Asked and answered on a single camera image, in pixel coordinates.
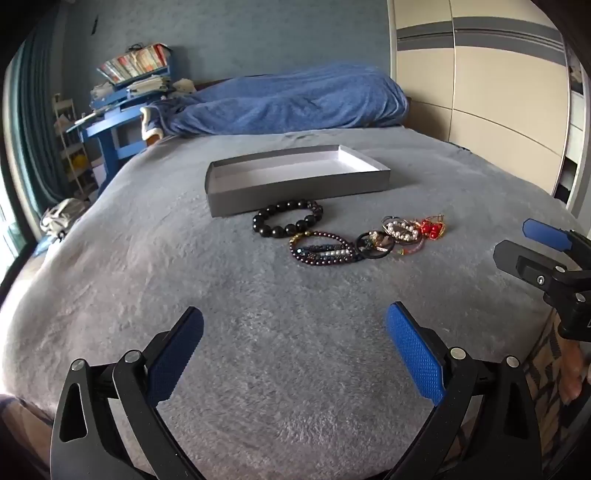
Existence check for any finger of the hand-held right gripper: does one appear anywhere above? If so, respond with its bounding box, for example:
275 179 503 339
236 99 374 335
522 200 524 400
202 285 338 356
522 219 591 271
493 240 573 296

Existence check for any black bead bracelet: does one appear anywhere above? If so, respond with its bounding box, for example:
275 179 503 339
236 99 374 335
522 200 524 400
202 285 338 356
252 199 324 238

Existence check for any teal curtain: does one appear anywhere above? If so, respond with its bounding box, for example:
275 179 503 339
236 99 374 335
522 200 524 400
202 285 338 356
2 32 63 232

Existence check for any pearl ring hair tie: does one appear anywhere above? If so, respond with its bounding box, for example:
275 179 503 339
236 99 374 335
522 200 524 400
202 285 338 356
381 219 423 243

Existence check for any row of books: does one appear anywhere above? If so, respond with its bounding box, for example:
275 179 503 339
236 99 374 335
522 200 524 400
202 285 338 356
97 43 170 86

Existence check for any white cloth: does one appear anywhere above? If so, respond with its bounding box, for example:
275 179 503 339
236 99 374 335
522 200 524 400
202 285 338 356
39 198 90 241

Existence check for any pink bead bracelet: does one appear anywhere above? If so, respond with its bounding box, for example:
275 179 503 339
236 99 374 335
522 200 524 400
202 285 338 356
394 237 428 257

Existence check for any dark purple bead bracelet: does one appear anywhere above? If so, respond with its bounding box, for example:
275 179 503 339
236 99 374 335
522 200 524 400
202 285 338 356
289 232 358 267

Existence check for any white furniture frame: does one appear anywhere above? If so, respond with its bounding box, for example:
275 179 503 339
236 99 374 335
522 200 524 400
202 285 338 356
560 60 591 219

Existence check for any blue blanket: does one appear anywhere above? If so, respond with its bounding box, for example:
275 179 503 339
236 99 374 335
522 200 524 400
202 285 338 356
141 62 411 137

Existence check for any white shelf rack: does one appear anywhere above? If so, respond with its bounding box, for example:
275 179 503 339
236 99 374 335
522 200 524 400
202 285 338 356
53 95 100 199

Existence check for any red bead ornament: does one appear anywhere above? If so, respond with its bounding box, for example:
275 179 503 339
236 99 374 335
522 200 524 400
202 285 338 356
416 214 448 241

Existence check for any grey cardboard box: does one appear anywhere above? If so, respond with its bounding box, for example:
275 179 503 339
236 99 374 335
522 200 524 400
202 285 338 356
204 144 392 219

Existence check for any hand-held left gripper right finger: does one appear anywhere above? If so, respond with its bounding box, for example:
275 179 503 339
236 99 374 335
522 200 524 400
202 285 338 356
385 302 541 480

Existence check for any blue bead bracelet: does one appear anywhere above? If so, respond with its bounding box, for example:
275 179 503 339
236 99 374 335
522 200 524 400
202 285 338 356
300 242 358 264

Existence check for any grey plush bed blanket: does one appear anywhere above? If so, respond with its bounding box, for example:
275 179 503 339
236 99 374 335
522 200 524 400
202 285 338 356
0 124 591 480

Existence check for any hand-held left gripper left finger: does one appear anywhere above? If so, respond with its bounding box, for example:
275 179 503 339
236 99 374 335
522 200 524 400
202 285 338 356
50 305 206 480

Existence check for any pile of papers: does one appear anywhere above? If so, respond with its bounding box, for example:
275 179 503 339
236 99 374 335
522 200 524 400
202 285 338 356
90 76 174 110

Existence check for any beige wardrobe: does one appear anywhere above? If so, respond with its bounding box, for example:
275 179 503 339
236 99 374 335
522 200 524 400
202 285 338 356
388 0 574 195

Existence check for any black hair tie with charm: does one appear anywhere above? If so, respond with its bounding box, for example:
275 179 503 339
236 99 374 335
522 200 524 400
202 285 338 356
355 230 395 257

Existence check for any blue desk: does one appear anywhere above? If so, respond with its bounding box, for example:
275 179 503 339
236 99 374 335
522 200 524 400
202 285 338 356
67 65 174 186

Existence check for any brown patterned cloth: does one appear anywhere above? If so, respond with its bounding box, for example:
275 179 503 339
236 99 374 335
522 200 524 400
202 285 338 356
522 309 591 480

